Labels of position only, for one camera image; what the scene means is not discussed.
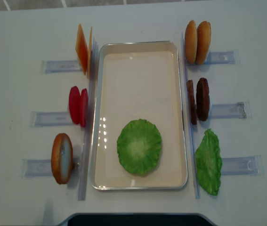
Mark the green lettuce leaf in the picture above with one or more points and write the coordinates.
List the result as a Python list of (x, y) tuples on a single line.
[(139, 147), (209, 163)]

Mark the red tomato slice inner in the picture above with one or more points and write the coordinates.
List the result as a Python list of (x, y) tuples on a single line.
[(83, 107)]

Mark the inner brown meat patty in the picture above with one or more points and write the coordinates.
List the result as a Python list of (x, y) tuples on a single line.
[(190, 89)]

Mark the brown meat patty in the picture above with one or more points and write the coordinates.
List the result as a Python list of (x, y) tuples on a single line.
[(190, 89), (202, 99)]

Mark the outer brown meat patty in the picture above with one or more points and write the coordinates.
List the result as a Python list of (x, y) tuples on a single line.
[(202, 99)]

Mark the inner orange cheese slice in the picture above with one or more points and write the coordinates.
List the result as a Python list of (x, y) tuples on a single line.
[(89, 53)]

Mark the orange cheese slice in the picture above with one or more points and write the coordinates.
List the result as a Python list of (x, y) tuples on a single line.
[(89, 53), (82, 49)]

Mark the outer orange cheese slice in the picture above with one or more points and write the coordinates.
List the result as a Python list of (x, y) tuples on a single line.
[(82, 49)]

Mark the green lettuce leaf in rack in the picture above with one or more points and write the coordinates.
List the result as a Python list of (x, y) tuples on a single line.
[(209, 163)]

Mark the clear tomato rack left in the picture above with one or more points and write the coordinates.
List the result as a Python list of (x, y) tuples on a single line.
[(49, 119)]

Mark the clear cheese rack left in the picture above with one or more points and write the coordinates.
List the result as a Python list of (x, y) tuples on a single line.
[(63, 66)]

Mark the clear lettuce rack right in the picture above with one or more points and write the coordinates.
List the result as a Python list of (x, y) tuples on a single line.
[(251, 165)]

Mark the white metal tray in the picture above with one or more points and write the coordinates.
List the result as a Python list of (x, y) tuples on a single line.
[(138, 82)]

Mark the brown bun slice left rack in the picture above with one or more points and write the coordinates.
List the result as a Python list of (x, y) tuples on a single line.
[(62, 158)]

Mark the inner bun slice right rack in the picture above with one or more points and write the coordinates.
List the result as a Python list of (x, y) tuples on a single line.
[(191, 42)]

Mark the clear bun rack right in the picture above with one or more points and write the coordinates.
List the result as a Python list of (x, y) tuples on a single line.
[(226, 57)]

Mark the clear bun rack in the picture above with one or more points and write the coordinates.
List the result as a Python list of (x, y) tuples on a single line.
[(36, 168), (226, 57)]

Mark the clear patty rack right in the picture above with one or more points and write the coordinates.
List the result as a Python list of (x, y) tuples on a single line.
[(239, 110)]

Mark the clear bun rack left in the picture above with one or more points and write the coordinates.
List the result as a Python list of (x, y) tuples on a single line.
[(36, 168)]

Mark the long clear rail left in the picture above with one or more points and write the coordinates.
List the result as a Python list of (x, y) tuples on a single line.
[(88, 131)]

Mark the long clear rail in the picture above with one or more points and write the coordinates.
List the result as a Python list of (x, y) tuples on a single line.
[(88, 131), (190, 125)]

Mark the long clear rail right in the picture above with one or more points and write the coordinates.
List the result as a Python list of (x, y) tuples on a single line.
[(190, 125)]

